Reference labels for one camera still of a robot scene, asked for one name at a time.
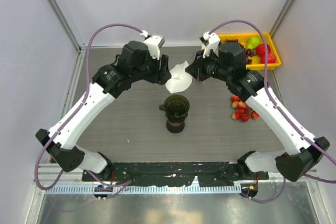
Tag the white slotted cable duct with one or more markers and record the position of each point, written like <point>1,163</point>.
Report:
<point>94,188</point>

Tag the green pear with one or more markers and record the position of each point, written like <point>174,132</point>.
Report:
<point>253,42</point>

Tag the white paper coffee filter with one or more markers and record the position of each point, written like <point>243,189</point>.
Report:
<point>180,80</point>

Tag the red pink apple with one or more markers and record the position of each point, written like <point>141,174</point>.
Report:
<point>270,58</point>

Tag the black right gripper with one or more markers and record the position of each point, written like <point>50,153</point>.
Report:
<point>198,66</point>

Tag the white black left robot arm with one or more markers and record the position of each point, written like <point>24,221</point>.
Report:
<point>137,61</point>

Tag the red black coffee server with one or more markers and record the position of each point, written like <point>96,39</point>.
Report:
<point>175,124</point>

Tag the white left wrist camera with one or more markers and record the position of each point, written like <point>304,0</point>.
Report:
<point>154,44</point>

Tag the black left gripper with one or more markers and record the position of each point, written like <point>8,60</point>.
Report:
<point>160,75</point>

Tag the red yellow lychee bunch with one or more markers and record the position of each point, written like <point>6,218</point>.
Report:
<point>242,111</point>

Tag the dark green glass dripper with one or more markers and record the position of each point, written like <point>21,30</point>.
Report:
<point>176,108</point>

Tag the dark red grape bunch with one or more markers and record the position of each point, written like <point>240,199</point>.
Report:
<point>249,53</point>

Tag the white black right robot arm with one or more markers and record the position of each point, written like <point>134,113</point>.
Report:
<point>302,150</point>

